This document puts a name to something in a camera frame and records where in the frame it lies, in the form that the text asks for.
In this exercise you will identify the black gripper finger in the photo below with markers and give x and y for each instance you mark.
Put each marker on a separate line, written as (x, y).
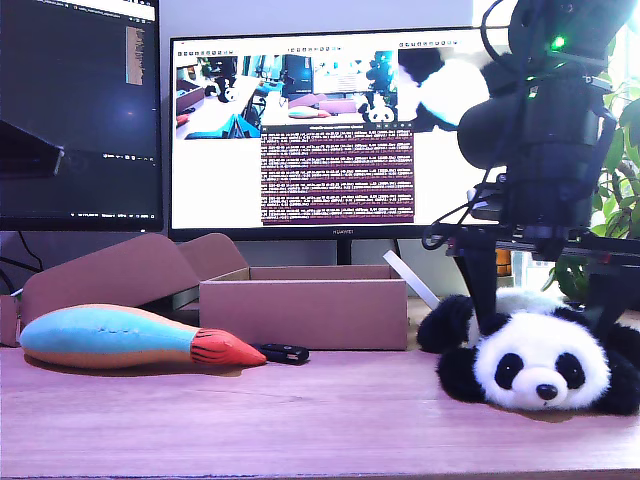
(30, 155)

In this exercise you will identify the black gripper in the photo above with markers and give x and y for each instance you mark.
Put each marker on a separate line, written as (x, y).
(550, 205)

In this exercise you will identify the black and white panda plush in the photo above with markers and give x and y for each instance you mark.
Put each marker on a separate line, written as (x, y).
(535, 350)

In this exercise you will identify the open brown cardboard box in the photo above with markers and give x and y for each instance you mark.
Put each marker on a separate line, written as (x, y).
(300, 315)

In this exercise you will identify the amber glass lamp grey base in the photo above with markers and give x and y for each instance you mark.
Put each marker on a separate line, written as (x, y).
(504, 257)

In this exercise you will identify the black plant tray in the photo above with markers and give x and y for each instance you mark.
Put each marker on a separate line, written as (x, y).
(634, 300)

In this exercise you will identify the monitor with dark screen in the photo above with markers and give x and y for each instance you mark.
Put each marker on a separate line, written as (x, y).
(75, 75)

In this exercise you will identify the green leafy potted plant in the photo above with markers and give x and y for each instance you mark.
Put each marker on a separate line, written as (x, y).
(620, 210)

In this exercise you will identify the white slim keyboard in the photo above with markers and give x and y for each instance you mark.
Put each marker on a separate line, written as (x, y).
(412, 282)

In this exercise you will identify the monitor with white screen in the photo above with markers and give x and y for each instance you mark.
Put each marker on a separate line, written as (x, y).
(215, 180)

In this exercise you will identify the blue and orange fish plush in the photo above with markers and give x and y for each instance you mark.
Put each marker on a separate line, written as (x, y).
(115, 335)

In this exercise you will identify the black car key fob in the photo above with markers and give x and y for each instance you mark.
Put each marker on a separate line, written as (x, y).
(282, 353)

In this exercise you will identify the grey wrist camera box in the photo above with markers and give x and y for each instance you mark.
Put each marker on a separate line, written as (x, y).
(487, 210)

